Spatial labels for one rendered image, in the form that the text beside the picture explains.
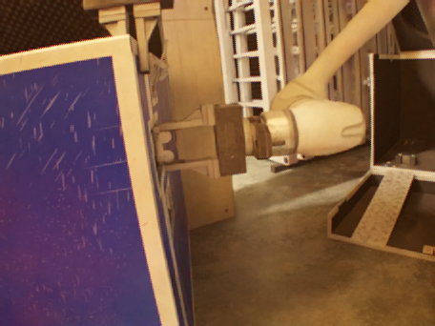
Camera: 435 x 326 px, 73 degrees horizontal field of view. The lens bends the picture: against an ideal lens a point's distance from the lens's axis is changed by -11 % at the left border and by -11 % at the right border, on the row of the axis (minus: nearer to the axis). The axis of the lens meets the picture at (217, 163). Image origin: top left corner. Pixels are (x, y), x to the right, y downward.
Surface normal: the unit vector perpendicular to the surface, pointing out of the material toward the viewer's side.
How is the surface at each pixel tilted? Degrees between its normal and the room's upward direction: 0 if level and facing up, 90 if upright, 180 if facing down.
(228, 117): 90
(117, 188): 90
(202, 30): 90
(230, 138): 90
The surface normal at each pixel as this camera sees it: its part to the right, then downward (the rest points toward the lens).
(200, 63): 0.46, 0.19
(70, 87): 0.11, 0.25
